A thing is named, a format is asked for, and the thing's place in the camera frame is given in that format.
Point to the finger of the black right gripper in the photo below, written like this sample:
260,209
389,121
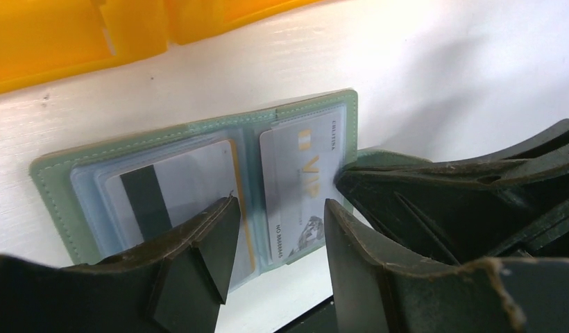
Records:
513,202

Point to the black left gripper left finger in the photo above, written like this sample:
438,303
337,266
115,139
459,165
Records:
176,282

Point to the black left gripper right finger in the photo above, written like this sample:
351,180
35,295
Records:
381,286

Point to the green card holder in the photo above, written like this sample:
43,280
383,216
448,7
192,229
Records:
69,181

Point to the silver VIP card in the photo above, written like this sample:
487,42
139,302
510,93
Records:
300,158

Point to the yellow three-compartment bin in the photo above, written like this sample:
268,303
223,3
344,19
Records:
42,41

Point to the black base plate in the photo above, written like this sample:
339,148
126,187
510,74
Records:
319,319

